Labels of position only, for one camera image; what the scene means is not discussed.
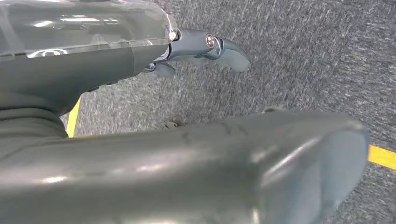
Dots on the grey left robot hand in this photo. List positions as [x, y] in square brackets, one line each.
[92, 77]

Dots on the yellow floor tape square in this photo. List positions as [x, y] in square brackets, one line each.
[73, 120]

